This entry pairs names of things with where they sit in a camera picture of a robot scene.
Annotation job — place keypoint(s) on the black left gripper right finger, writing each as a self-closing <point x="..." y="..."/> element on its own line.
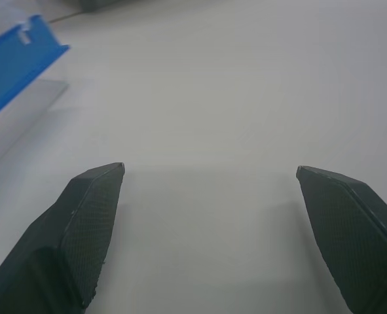
<point x="347" y="235"/>

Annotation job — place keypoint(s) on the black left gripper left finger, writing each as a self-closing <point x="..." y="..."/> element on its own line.
<point x="72" y="235"/>

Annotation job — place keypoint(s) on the clear box with blue lid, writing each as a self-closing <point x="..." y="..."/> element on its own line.
<point x="14" y="62"/>

